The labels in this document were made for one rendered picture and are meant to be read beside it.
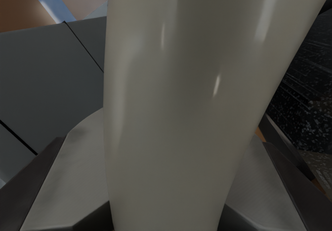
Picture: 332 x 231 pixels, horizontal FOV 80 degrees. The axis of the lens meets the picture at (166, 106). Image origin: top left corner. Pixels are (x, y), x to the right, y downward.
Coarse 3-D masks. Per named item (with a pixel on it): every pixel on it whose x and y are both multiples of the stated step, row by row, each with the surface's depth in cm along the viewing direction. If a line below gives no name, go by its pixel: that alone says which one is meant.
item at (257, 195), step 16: (256, 144) 8; (256, 160) 8; (240, 176) 7; (256, 176) 7; (272, 176) 7; (240, 192) 6; (256, 192) 6; (272, 192) 6; (224, 208) 6; (240, 208) 6; (256, 208) 6; (272, 208) 6; (288, 208) 6; (224, 224) 6; (240, 224) 6; (256, 224) 5; (272, 224) 5; (288, 224) 5
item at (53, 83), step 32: (32, 32) 43; (64, 32) 54; (96, 32) 72; (0, 64) 33; (32, 64) 39; (64, 64) 48; (96, 64) 61; (0, 96) 30; (32, 96) 35; (64, 96) 43; (96, 96) 53; (0, 128) 28; (32, 128) 33; (64, 128) 39; (0, 160) 26
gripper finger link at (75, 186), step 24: (96, 120) 9; (72, 144) 8; (96, 144) 8; (72, 168) 7; (96, 168) 7; (48, 192) 6; (72, 192) 6; (96, 192) 6; (48, 216) 5; (72, 216) 5; (96, 216) 6
